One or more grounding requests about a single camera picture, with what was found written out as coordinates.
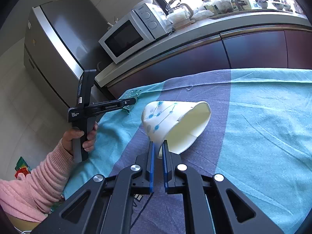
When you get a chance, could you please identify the glass kettle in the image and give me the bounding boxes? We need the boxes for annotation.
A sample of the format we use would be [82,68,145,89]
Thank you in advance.
[166,0,194,24]

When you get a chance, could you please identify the kitchen counter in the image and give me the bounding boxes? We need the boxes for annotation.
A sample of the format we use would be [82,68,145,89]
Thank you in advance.
[95,11,312,87]

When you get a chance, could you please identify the person's left hand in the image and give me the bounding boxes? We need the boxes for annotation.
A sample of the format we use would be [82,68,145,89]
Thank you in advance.
[61,121,99,154]

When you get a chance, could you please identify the thin black cable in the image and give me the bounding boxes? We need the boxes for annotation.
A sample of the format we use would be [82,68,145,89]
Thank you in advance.
[130,192,154,232]

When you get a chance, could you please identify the clear plastic wrapper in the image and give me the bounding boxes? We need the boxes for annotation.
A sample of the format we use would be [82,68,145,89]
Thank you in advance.
[123,90,142,114]

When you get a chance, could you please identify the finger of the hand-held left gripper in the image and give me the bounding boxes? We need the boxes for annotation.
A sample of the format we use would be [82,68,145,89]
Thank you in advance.
[117,98,137,109]

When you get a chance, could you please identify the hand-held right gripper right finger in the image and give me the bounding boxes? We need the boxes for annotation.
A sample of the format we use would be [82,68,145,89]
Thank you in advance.
[162,140,285,234]

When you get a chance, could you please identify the white patterned paper cup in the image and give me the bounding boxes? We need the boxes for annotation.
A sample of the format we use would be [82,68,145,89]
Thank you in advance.
[142,100,211,154]

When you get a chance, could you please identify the white plastic bag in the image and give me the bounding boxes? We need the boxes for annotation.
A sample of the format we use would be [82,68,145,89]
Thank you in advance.
[192,9,215,20]

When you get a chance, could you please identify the dark brown base cabinets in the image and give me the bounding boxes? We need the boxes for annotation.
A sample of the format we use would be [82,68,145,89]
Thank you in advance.
[107,29,312,98]

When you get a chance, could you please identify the silver refrigerator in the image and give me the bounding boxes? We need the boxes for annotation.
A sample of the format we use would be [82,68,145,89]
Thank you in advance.
[24,0,108,108]

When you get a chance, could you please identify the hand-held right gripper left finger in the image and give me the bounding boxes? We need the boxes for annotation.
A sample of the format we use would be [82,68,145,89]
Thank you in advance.
[30,141,156,234]

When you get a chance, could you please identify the white microwave oven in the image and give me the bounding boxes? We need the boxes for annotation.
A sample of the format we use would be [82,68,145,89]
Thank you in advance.
[99,3,168,64]

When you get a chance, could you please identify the colourful bag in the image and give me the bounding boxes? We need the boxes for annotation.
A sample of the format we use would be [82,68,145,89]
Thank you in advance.
[15,156,32,179]

